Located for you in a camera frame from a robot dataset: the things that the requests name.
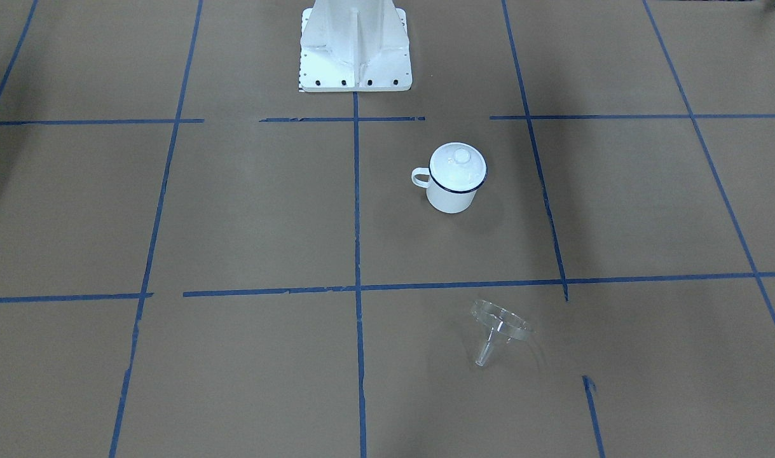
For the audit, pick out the white cup lid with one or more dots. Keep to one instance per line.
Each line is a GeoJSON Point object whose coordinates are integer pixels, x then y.
{"type": "Point", "coordinates": [458, 167]}

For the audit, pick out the clear plastic funnel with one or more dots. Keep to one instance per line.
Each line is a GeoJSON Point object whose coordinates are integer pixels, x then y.
{"type": "Point", "coordinates": [501, 327]}

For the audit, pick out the white enamel cup blue rim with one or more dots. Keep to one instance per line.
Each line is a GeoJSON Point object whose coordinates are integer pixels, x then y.
{"type": "Point", "coordinates": [439, 198]}

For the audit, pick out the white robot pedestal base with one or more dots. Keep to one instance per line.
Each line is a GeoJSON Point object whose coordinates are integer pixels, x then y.
{"type": "Point", "coordinates": [349, 46]}

